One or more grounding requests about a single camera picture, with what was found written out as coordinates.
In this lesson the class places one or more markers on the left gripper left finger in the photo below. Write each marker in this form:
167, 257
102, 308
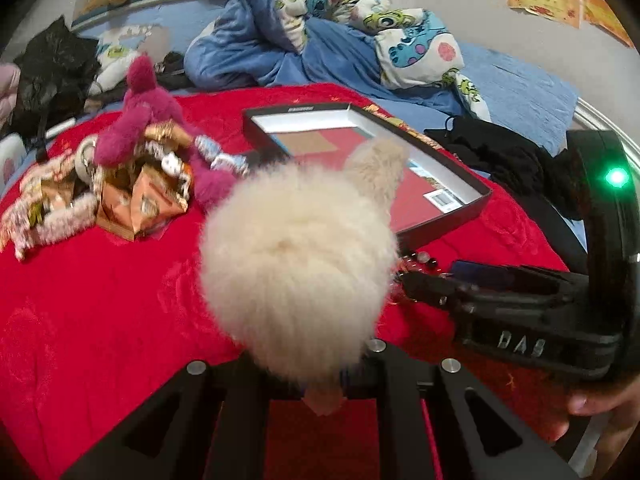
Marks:
206, 422

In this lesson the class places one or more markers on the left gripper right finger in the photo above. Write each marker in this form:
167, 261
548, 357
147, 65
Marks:
440, 422

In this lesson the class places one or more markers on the cream fluffy pompom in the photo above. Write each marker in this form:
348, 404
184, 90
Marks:
296, 264

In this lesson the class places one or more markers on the blue knitted scrunchie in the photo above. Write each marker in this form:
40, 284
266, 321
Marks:
211, 151

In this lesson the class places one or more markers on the magenta plush bear toy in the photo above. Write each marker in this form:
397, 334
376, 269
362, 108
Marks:
148, 107

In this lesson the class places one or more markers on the person's right hand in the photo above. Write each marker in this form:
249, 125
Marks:
621, 401

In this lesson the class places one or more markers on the red patterned blanket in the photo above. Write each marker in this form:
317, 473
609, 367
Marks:
92, 326

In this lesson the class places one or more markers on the black clothing pile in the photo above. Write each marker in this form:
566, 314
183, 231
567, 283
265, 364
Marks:
542, 184

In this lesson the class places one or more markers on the black shallow cardboard box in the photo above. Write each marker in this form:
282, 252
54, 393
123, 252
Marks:
426, 193

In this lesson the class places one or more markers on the gold foil snack packet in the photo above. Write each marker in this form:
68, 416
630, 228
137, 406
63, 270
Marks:
169, 134

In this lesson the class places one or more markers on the white Scream print pillow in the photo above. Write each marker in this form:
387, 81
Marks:
12, 155

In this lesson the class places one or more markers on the black plastic bag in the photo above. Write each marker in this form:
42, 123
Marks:
57, 69

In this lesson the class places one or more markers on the small monster print pillow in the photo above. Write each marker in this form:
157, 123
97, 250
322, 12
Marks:
119, 47

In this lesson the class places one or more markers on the pink quilted duvet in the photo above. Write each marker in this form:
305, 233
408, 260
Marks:
9, 80

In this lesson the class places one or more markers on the blue monster print comforter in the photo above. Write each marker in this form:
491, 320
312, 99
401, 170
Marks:
369, 46

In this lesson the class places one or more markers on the white cat charm keychain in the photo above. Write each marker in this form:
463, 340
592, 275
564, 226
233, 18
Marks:
173, 166

